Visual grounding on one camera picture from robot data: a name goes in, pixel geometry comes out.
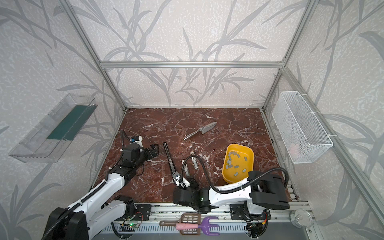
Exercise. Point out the pink object in basket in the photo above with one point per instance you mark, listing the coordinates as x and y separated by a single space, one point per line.
294 151

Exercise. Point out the white wire mesh basket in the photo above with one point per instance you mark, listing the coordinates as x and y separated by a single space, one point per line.
298 124

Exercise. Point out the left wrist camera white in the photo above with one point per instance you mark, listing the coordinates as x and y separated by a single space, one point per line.
136 140

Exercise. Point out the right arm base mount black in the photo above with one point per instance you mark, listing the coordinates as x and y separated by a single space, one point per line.
240 212

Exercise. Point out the round metal tin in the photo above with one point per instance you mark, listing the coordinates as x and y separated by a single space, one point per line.
301 218

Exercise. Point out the black stapler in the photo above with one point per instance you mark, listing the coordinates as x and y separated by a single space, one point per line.
169 157

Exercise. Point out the green sponge in bin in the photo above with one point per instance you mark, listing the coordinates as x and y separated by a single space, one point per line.
70 126

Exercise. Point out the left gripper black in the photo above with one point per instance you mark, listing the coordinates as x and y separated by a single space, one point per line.
149 151

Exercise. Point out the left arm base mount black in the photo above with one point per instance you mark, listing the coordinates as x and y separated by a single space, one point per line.
142 212

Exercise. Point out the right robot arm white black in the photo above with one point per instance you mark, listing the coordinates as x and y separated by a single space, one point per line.
265 190

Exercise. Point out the brown toy spatula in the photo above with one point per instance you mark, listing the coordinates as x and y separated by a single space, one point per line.
193 218

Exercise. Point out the purple toy rake pink handle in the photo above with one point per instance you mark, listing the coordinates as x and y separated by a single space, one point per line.
205 226

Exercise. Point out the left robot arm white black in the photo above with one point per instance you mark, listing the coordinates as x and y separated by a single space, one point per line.
85 218

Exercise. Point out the silver metal trowel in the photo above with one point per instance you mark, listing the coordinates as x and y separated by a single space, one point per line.
201 130

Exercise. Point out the clear plastic wall bin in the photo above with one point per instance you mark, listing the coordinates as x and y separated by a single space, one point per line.
35 148

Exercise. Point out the small beige stapler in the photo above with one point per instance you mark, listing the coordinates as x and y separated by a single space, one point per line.
195 163
186 170

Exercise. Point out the yellow plastic tray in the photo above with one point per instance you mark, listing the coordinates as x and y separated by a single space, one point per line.
239 160

